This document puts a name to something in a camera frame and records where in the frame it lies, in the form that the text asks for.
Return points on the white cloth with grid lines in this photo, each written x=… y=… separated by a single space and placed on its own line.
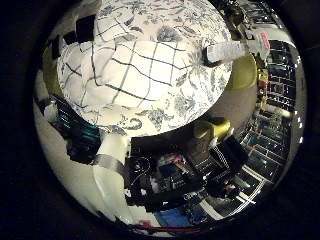
x=140 y=73

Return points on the blue floral white tablecloth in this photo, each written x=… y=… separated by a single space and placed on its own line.
x=166 y=111

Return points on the black shelf rack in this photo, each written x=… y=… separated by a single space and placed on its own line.
x=280 y=86

